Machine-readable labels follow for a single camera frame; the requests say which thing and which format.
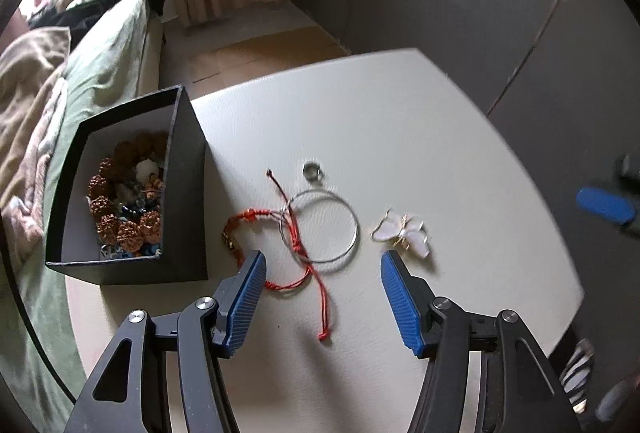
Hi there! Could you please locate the white butterfly brooch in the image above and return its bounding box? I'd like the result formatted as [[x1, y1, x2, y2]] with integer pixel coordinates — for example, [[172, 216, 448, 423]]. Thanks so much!
[[371, 209, 431, 259]]

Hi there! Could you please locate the black cardboard box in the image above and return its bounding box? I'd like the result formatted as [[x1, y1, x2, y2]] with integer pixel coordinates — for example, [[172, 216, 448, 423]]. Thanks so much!
[[45, 85, 210, 286]]

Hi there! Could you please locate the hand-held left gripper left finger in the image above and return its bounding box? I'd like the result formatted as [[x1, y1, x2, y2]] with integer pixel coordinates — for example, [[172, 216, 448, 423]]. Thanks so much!
[[64, 249, 268, 433]]

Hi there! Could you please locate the striped slipper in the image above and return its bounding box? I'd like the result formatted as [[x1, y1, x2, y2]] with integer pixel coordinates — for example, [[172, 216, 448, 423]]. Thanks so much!
[[560, 338, 596, 414]]

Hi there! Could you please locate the red string bracelet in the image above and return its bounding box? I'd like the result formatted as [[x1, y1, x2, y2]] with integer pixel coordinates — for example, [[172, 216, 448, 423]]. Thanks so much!
[[222, 169, 333, 341]]

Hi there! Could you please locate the brown seed bead bracelet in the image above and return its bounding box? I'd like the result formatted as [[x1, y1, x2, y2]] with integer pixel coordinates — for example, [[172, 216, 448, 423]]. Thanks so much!
[[87, 131, 168, 249]]

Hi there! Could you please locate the brown cardboard floor sheet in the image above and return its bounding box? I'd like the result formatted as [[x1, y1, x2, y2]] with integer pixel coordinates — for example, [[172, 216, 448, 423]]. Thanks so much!
[[187, 27, 346, 84]]

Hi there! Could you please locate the blue braided bracelet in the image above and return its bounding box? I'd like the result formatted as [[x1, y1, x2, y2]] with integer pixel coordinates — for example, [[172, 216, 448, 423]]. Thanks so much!
[[97, 240, 163, 261]]

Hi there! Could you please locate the beige blanket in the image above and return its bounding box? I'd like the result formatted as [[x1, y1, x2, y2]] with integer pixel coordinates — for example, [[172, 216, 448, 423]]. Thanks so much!
[[0, 27, 71, 241]]

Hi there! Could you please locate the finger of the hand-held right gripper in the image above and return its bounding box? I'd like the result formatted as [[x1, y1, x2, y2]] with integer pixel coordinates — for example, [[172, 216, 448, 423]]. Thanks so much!
[[616, 154, 640, 181], [575, 185, 640, 230]]

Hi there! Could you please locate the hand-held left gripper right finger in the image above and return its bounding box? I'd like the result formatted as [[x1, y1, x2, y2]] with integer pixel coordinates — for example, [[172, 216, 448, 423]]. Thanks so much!
[[380, 250, 583, 433]]

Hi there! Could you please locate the bed with green sheet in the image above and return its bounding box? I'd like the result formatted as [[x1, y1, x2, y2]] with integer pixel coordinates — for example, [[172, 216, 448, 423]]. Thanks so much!
[[0, 0, 166, 433]]

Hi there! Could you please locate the silver bangle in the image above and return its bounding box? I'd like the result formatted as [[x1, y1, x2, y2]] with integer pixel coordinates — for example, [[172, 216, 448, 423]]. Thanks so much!
[[279, 190, 360, 275]]

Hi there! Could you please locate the multicoloured bead bracelet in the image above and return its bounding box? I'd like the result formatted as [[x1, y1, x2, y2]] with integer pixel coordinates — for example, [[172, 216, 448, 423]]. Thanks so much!
[[112, 163, 166, 220]]

